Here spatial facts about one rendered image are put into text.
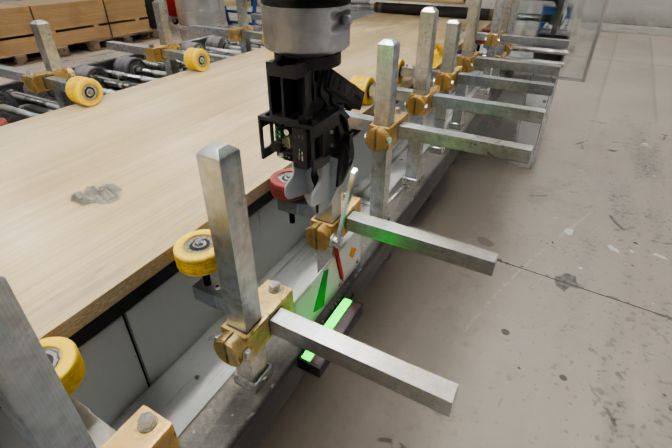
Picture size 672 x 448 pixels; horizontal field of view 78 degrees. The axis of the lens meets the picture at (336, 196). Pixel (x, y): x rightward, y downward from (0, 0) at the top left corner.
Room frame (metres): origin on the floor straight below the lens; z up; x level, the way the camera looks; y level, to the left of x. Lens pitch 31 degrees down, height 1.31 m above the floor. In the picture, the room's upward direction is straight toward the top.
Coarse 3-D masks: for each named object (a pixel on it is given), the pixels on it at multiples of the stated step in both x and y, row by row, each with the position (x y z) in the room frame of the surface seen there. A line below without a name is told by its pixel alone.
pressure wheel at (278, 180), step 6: (288, 168) 0.78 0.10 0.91; (276, 174) 0.75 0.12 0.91; (282, 174) 0.76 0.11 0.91; (288, 174) 0.74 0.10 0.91; (270, 180) 0.73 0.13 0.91; (276, 180) 0.73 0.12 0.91; (282, 180) 0.73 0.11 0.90; (270, 186) 0.73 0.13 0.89; (276, 186) 0.71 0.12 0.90; (282, 186) 0.70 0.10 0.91; (276, 192) 0.71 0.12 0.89; (282, 192) 0.70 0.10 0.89; (276, 198) 0.71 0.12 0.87; (282, 198) 0.70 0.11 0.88; (294, 198) 0.70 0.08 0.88; (300, 198) 0.71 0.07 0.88; (294, 216) 0.74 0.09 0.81; (294, 222) 0.74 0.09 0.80
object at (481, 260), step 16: (288, 208) 0.72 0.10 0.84; (304, 208) 0.71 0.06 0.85; (352, 224) 0.66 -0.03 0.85; (368, 224) 0.64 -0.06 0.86; (384, 224) 0.64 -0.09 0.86; (400, 224) 0.64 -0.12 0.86; (384, 240) 0.62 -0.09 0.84; (400, 240) 0.61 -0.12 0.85; (416, 240) 0.60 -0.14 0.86; (432, 240) 0.59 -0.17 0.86; (448, 240) 0.59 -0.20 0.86; (432, 256) 0.58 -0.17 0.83; (448, 256) 0.57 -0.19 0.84; (464, 256) 0.55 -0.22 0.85; (480, 256) 0.55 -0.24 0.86; (496, 256) 0.55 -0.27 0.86; (480, 272) 0.54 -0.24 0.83
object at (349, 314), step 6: (354, 306) 0.59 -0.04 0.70; (348, 312) 0.57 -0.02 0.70; (354, 312) 0.57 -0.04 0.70; (342, 318) 0.56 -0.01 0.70; (348, 318) 0.56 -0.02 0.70; (342, 324) 0.54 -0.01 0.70; (336, 330) 0.53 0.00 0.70; (342, 330) 0.53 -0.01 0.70; (312, 360) 0.47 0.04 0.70; (318, 360) 0.47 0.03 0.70
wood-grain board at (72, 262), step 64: (256, 64) 1.69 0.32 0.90; (0, 128) 1.02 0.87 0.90; (64, 128) 1.02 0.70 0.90; (128, 128) 1.02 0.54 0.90; (192, 128) 1.02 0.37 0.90; (256, 128) 1.02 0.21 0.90; (0, 192) 0.69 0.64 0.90; (64, 192) 0.69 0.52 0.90; (128, 192) 0.69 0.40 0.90; (192, 192) 0.69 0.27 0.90; (256, 192) 0.71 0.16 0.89; (0, 256) 0.50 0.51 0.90; (64, 256) 0.50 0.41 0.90; (128, 256) 0.50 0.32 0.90; (64, 320) 0.37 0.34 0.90
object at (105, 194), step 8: (104, 184) 0.70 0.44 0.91; (112, 184) 0.70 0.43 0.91; (80, 192) 0.67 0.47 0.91; (88, 192) 0.67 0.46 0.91; (96, 192) 0.67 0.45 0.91; (104, 192) 0.66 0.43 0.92; (112, 192) 0.68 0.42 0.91; (72, 200) 0.66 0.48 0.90; (80, 200) 0.65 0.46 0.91; (88, 200) 0.65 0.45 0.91; (96, 200) 0.65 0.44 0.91; (104, 200) 0.65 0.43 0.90; (112, 200) 0.66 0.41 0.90
